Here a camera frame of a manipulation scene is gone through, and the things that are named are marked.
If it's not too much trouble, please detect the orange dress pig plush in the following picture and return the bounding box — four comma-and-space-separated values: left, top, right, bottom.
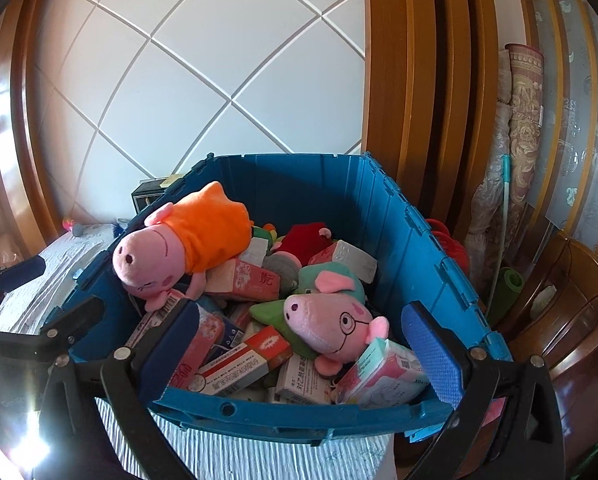
112, 181, 253, 312

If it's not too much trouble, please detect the blue bottle brush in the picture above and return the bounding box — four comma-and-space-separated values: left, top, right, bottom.
112, 222, 124, 237

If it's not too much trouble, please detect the pink tissue paper pack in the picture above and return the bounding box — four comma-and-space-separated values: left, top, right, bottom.
169, 307, 224, 389

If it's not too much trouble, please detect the pink can grey cap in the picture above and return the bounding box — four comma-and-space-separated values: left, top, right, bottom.
61, 218, 84, 237

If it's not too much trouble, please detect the wooden chair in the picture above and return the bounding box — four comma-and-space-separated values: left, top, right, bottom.
496, 233, 598, 471

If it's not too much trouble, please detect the pink white tissue pack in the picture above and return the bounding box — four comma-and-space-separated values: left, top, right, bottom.
332, 338, 429, 408

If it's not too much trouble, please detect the black gift box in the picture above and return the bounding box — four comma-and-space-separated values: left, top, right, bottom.
131, 178, 166, 214

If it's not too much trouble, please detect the glasses pig plush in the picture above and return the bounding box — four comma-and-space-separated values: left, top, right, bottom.
282, 292, 390, 377

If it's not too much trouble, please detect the red white medicine box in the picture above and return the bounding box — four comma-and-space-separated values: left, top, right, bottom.
185, 326, 293, 396

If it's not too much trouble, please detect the green pig plush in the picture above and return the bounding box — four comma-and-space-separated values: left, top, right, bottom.
249, 262, 366, 360

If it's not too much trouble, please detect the white text medicine box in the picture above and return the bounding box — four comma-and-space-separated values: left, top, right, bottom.
275, 354, 331, 405

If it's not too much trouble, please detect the small pink tissue pack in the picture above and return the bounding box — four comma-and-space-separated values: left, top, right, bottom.
206, 258, 280, 302

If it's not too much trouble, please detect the rolled patterned carpet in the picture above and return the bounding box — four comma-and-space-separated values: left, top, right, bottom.
465, 44, 544, 288

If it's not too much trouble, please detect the red plush toy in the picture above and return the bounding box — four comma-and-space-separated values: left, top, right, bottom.
273, 222, 332, 266

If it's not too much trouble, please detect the blue plastic storage crate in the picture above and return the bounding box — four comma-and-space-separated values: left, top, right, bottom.
40, 152, 514, 446

